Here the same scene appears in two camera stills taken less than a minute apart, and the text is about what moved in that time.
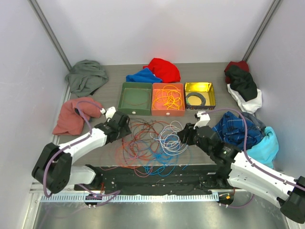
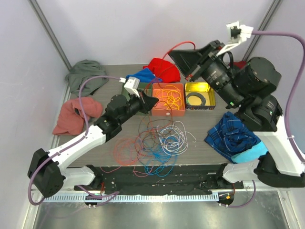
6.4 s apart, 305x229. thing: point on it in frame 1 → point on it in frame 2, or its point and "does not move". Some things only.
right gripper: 188,131 → 193,63
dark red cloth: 242,64 does not move
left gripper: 126,131 → 146,103
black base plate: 161,180 does not move
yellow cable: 174,100 does not move
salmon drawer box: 167,99 does not move
